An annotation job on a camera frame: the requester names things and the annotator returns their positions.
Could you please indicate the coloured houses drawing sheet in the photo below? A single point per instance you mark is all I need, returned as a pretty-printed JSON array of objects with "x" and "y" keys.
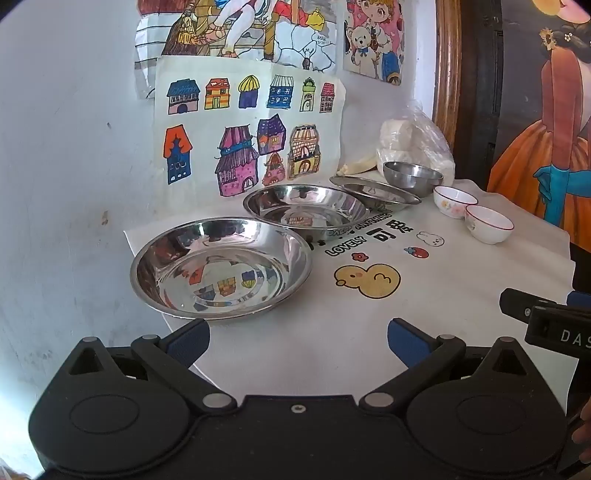
[{"x": 207, "y": 120}]

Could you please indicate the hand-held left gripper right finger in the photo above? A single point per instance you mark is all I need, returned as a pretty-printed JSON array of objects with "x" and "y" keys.
[{"x": 406, "y": 344}]

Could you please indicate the large stainless steel plate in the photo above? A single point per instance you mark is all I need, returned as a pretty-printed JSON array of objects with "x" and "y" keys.
[{"x": 217, "y": 267}]

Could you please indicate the coloured figures drawing sheet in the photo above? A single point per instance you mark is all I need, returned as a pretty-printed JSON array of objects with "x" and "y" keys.
[{"x": 295, "y": 41}]

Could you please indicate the brown wooden frame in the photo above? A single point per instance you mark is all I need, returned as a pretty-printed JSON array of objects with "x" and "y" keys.
[{"x": 447, "y": 69}]

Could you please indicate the orange dress figure painting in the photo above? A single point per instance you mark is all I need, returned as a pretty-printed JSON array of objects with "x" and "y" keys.
[{"x": 531, "y": 152}]

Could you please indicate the cartoon bear drawing sheet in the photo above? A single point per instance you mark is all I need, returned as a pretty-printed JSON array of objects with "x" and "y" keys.
[{"x": 369, "y": 41}]

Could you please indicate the clear bag of white buns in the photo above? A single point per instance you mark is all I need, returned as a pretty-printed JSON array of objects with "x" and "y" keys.
[{"x": 397, "y": 138}]

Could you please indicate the white red-rimmed ceramic bowl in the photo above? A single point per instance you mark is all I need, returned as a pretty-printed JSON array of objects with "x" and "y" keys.
[
  {"x": 455, "y": 203},
  {"x": 489, "y": 228}
]

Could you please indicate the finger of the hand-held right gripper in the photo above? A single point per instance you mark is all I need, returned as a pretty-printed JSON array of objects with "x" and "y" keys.
[
  {"x": 579, "y": 298},
  {"x": 521, "y": 302}
]

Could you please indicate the person's right hand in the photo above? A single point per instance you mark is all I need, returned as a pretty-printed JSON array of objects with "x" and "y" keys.
[{"x": 585, "y": 434}]

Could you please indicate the white cartoon printed tablecloth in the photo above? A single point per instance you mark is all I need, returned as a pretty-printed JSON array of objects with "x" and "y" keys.
[{"x": 461, "y": 286}]

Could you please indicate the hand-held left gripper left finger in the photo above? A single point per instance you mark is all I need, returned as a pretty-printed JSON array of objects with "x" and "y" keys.
[{"x": 191, "y": 339}]

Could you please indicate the stainless steel bowl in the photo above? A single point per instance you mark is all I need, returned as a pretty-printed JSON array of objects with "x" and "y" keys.
[{"x": 411, "y": 177}]

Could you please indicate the pale rolled paper tube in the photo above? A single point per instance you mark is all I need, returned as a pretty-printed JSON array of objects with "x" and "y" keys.
[{"x": 360, "y": 164}]

